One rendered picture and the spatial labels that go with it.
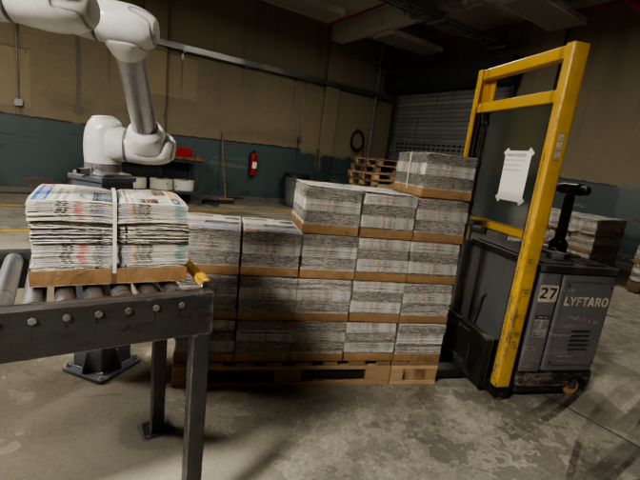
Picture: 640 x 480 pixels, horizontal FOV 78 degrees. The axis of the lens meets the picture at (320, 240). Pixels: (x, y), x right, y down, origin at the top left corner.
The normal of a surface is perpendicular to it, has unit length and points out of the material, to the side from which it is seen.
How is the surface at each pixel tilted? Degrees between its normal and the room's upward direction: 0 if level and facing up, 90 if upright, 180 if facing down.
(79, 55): 90
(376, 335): 89
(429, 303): 90
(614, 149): 90
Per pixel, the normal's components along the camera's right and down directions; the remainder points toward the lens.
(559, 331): 0.21, 0.22
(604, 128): -0.83, 0.02
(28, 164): 0.54, 0.24
